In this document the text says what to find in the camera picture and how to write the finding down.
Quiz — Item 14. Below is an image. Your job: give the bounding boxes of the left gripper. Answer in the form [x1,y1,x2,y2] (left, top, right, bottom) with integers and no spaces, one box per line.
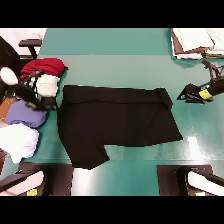
[25,87,59,112]

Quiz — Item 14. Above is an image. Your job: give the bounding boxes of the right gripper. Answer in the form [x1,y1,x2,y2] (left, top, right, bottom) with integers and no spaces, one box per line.
[176,83,206,104]

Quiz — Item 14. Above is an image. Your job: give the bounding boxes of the cream garment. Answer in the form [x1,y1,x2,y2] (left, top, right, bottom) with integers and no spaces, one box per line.
[34,73,61,99]

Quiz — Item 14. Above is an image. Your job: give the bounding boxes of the purple garment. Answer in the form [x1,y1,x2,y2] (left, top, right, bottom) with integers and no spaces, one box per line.
[5,99,48,130]

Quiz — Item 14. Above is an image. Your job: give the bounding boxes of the red garment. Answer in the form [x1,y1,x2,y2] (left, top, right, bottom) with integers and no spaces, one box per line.
[20,57,69,81]

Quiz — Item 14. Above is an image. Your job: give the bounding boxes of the folded white garment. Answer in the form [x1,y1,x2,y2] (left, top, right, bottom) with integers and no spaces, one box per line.
[172,28,215,52]
[205,28,224,56]

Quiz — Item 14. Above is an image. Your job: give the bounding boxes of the black T-shirt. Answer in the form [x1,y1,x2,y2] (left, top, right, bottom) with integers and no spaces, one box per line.
[56,84,184,171]

